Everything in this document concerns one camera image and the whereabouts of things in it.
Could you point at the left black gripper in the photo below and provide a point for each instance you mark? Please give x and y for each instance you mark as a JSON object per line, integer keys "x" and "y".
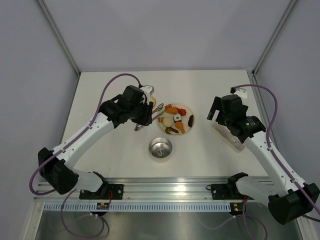
{"x": 147, "y": 118}

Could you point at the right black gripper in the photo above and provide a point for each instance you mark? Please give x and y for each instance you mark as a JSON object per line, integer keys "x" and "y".
{"x": 216, "y": 105}

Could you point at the metal tongs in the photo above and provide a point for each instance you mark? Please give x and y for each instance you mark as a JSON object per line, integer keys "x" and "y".
{"x": 155, "y": 113}

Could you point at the white steamed bun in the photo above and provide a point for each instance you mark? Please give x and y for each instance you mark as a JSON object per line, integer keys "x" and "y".
{"x": 168, "y": 122}

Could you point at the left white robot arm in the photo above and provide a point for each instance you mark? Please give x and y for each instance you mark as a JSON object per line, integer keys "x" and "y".
{"x": 57, "y": 164}

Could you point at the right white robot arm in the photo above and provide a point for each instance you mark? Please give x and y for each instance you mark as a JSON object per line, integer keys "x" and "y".
{"x": 290, "y": 197}

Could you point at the steel lunch box bowl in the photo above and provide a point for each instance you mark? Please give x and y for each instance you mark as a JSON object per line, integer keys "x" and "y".
{"x": 160, "y": 149}

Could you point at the beige round lid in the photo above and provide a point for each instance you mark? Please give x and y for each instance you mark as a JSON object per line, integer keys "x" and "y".
{"x": 153, "y": 101}

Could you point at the clear cutlery case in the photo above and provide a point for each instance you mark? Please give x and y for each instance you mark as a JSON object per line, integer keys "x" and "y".
{"x": 217, "y": 127}

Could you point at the dark sea cucumber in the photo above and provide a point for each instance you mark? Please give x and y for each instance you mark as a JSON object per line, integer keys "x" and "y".
{"x": 191, "y": 121}

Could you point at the red lobster piece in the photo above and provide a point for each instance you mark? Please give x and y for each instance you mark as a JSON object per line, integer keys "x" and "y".
{"x": 181, "y": 111}

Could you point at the metal spoon in case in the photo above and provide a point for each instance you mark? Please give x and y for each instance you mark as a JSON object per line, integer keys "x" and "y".
{"x": 229, "y": 138}

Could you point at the cream round plate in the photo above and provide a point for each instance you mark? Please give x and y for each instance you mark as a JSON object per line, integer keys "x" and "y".
{"x": 184, "y": 118}

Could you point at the sushi roll piece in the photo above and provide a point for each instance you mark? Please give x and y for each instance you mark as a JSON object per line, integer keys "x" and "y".
{"x": 177, "y": 118}

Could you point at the orange fried shrimp lower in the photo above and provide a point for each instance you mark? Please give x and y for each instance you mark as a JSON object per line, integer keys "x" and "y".
{"x": 179, "y": 125}

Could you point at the orange fried piece upper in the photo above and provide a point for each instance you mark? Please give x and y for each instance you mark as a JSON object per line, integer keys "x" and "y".
{"x": 172, "y": 110}

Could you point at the dark brown shrimp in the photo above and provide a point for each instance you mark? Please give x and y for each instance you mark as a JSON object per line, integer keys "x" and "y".
{"x": 170, "y": 130}

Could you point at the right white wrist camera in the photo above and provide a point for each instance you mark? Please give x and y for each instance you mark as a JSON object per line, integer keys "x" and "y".
{"x": 240, "y": 92}

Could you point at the aluminium mounting rail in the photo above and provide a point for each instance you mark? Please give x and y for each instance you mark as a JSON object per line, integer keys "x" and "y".
{"x": 167, "y": 189}

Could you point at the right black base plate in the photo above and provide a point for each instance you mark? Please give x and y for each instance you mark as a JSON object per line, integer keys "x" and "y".
{"x": 225, "y": 191}

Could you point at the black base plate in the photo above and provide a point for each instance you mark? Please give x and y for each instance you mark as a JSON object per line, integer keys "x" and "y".
{"x": 112, "y": 191}
{"x": 225, "y": 191}

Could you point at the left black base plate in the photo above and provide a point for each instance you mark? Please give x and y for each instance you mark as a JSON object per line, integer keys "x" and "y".
{"x": 112, "y": 191}

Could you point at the right aluminium frame post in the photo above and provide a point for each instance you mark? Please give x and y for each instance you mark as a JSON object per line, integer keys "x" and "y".
{"x": 275, "y": 35}

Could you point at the aluminium frame post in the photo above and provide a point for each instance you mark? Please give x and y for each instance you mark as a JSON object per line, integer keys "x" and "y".
{"x": 275, "y": 35}
{"x": 58, "y": 36}

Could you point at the white slotted cable duct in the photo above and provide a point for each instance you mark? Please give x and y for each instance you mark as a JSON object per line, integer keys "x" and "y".
{"x": 149, "y": 207}

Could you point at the left aluminium frame post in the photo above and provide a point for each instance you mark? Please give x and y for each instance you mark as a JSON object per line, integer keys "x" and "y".
{"x": 58, "y": 36}

